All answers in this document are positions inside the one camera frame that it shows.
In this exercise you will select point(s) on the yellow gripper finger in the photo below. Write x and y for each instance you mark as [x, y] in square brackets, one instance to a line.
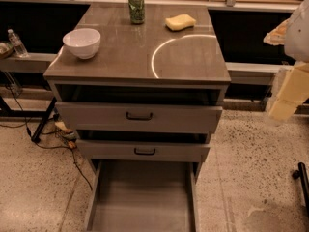
[293, 92]
[277, 36]

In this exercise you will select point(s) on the yellow sponge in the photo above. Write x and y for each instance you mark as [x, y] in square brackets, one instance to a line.
[180, 22]

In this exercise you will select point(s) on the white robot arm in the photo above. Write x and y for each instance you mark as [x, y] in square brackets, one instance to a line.
[293, 34]

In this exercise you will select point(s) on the grey drawer cabinet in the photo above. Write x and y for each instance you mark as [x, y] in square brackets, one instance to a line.
[144, 64]

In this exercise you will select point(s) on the bottom open grey drawer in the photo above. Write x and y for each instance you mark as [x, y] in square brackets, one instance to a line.
[143, 196]

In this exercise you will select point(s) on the middle grey drawer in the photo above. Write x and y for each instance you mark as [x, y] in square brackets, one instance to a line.
[116, 150]

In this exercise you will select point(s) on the top grey drawer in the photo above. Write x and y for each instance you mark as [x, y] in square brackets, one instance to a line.
[139, 117]

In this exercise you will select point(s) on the black chair base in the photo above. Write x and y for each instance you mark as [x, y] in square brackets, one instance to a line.
[301, 174]

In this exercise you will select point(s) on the green soda can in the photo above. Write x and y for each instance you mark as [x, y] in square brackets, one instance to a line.
[136, 11]

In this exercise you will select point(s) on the white bowl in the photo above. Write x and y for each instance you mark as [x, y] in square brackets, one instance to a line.
[82, 43]

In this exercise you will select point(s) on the clear plastic water bottle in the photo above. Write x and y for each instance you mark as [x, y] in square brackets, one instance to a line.
[17, 44]

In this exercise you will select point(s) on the black metal stand leg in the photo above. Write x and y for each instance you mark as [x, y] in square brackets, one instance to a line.
[36, 135]

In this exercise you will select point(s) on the small dish on ledge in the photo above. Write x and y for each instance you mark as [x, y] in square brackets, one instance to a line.
[6, 50]

